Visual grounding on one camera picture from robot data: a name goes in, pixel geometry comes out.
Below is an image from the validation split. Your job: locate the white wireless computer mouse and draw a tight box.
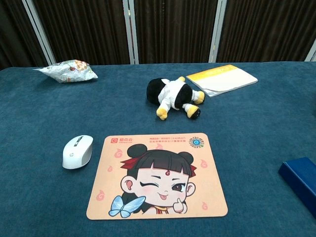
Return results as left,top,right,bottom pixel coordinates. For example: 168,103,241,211
62,135,94,170

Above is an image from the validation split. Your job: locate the cartoon girl mouse pad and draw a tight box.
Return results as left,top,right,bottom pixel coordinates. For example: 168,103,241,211
86,132,229,221

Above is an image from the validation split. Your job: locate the dark folding screen with white frames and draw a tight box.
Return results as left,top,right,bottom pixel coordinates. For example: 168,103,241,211
0,0,316,71

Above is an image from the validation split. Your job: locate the black and white plush toy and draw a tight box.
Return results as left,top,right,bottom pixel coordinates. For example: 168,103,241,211
146,76,206,121

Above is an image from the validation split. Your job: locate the dark blue box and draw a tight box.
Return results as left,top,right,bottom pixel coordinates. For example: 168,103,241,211
278,157,316,219

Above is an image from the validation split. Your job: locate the crumpled printed snack bag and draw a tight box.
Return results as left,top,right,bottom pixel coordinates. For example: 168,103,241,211
32,59,99,83

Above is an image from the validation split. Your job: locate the yellow and white notebook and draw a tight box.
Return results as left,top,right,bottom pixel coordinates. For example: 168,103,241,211
186,64,259,98

